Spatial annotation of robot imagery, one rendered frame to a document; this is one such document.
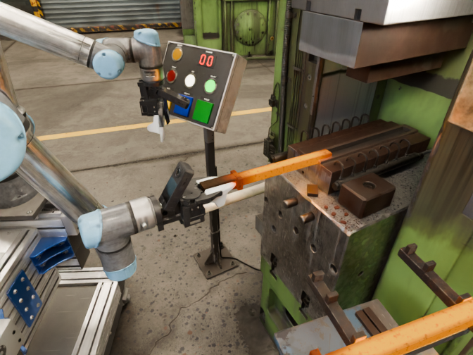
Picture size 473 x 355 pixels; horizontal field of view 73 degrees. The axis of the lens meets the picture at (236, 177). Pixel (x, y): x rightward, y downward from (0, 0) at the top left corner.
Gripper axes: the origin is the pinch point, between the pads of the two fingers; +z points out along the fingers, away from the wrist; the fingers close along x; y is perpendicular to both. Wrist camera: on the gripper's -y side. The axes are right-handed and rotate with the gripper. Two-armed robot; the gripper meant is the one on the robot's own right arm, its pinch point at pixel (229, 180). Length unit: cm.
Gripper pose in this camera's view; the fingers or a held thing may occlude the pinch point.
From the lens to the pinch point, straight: 80.3
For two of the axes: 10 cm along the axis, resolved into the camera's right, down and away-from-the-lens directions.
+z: 8.8, -2.6, 4.0
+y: -0.1, 8.3, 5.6
